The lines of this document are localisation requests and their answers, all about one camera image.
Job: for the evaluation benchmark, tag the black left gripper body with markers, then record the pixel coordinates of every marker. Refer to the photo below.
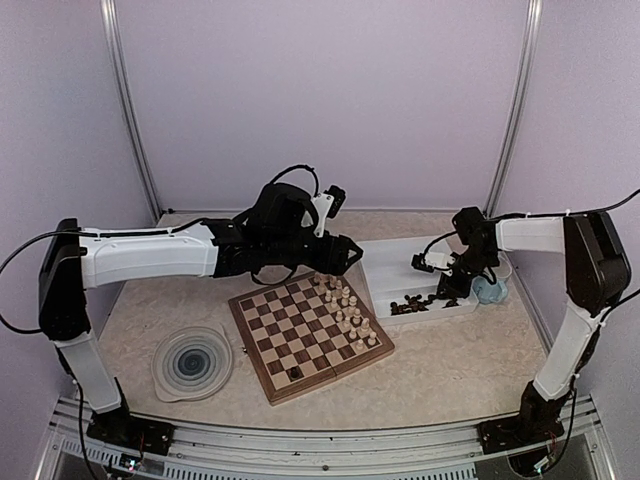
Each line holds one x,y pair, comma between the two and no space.
284,250

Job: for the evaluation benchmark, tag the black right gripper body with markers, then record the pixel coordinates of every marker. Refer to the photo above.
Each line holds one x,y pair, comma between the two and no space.
477,263

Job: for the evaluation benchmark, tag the white plastic tray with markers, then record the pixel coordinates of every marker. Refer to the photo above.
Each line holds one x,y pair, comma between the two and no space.
389,277

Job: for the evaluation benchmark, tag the wooden chess board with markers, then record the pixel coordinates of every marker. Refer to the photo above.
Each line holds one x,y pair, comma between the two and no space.
306,333

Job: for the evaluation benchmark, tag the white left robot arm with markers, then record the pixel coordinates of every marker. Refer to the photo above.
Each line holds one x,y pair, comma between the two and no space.
79,259

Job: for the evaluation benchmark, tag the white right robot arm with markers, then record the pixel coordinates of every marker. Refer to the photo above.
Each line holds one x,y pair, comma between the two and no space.
597,272

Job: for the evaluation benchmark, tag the white chess pieces row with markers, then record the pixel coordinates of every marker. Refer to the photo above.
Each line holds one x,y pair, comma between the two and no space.
335,321

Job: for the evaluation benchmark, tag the dark chess pieces pile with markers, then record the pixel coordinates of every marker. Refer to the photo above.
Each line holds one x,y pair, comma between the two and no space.
419,303

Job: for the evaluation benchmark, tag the light blue mug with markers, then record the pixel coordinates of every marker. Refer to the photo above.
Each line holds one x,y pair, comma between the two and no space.
491,286

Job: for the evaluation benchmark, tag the collapsible silicone bowl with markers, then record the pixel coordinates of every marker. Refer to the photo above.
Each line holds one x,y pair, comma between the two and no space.
192,364

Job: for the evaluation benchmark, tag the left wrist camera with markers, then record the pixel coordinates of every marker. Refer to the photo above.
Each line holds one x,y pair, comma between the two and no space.
327,205

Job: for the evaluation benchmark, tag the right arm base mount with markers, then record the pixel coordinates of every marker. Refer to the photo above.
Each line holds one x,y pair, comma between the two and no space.
538,421

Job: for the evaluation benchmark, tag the front aluminium rail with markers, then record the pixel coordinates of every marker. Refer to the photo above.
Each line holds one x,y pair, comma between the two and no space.
205,451

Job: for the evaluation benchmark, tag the right aluminium frame post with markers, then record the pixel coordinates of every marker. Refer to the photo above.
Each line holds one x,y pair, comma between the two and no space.
517,105

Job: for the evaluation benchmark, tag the aluminium frame post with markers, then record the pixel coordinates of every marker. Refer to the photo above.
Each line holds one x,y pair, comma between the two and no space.
517,105
109,14

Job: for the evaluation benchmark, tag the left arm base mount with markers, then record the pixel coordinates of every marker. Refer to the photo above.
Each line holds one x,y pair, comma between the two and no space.
121,428

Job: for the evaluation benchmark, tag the left aluminium frame post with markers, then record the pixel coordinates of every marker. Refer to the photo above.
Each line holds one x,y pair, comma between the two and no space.
109,14

